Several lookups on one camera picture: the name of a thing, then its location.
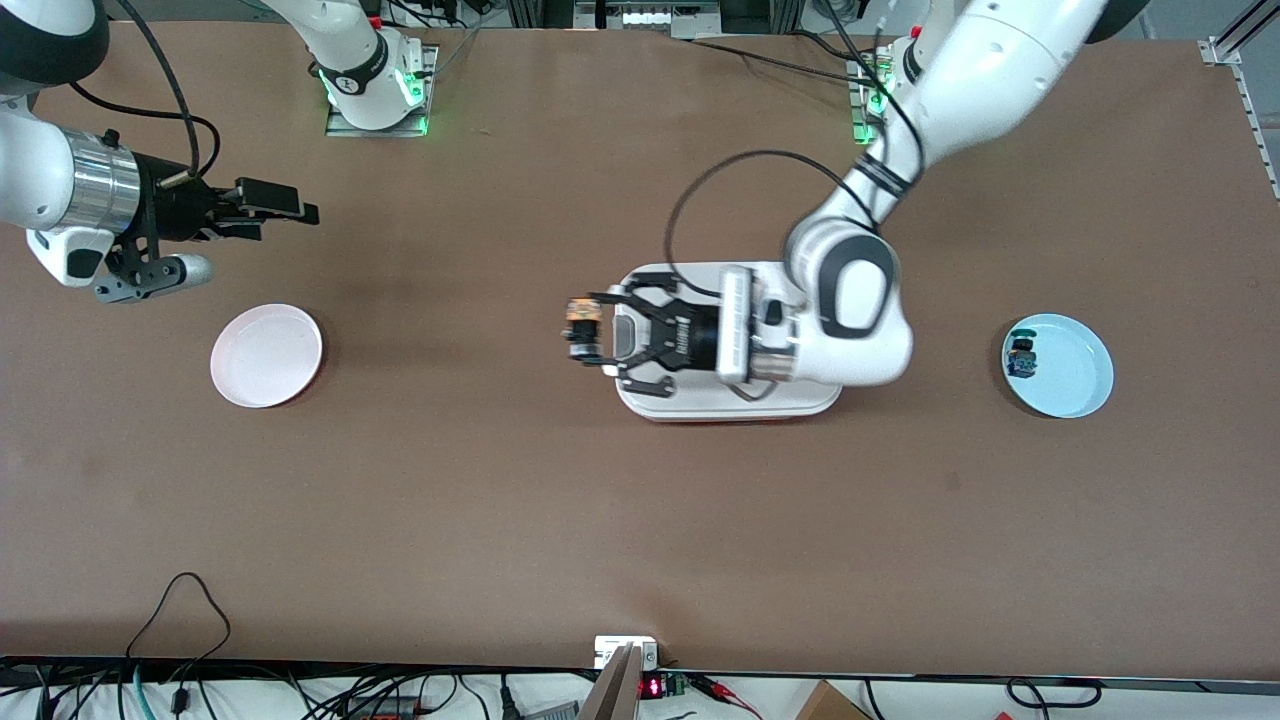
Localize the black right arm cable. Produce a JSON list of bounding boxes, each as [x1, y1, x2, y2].
[[70, 0, 221, 186]]

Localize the pink round plate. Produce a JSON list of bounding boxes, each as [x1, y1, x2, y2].
[[210, 303, 324, 409]]

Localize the silver camera mount bracket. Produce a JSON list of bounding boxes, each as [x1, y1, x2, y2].
[[578, 635, 661, 720]]

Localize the light blue round plate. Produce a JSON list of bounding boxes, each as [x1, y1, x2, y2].
[[1001, 313, 1115, 419]]

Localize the aluminium extrusion rail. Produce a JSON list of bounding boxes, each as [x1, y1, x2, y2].
[[1198, 0, 1280, 201]]

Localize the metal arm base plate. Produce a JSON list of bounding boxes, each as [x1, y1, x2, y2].
[[850, 55, 901, 148], [325, 45, 439, 138]]

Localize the brown cardboard box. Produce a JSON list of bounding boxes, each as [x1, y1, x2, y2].
[[795, 680, 871, 720]]

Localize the black looped cable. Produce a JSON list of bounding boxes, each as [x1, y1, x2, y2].
[[125, 572, 233, 681]]

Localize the red black clip wires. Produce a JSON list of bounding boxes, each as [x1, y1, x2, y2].
[[690, 675, 763, 720]]

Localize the silver equipment box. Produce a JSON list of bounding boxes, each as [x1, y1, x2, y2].
[[575, 0, 723, 39]]

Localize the black base power cable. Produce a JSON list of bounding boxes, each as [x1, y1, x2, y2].
[[688, 30, 871, 86]]

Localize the orange push button switch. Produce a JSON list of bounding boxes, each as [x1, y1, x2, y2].
[[563, 296, 604, 363]]

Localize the white lunch box grey clips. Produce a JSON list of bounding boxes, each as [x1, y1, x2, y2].
[[612, 261, 846, 423]]

